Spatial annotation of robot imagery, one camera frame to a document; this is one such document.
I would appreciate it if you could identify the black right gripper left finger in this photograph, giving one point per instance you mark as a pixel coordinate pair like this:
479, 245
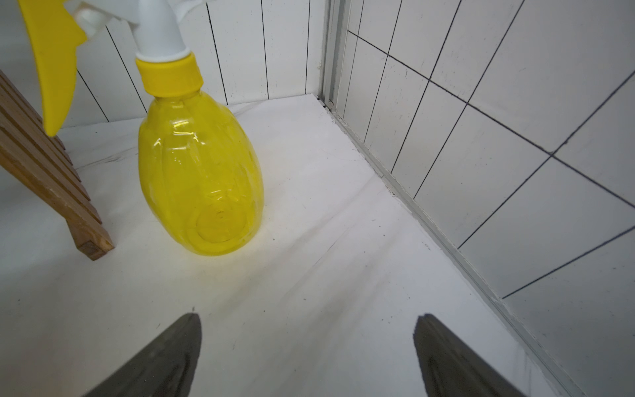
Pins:
164, 367

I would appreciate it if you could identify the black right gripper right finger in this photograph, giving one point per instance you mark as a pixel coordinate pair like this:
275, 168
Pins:
451, 368

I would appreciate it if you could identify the yellow spray bottle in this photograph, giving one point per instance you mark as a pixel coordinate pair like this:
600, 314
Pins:
198, 170

